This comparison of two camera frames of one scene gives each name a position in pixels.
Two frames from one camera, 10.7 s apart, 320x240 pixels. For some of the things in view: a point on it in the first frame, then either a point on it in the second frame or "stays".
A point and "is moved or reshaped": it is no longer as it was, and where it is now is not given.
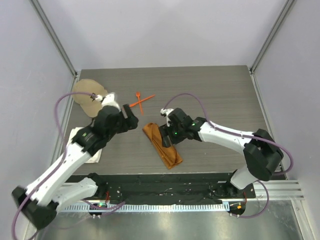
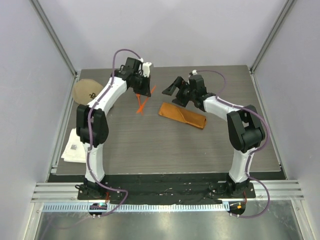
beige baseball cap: (91, 107) stays
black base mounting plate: (182, 188) stays
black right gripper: (165, 130) → (179, 83)
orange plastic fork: (138, 95) stays
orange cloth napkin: (169, 156) is moved or reshaped
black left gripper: (130, 123) → (146, 91)
